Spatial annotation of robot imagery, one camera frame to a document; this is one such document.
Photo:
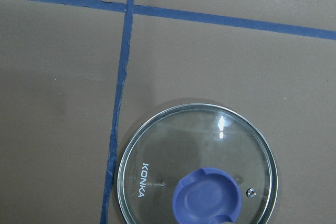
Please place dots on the glass pot lid blue knob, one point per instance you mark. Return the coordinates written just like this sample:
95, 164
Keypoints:
197, 163

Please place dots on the brown paper table cover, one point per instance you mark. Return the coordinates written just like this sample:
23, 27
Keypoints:
272, 61

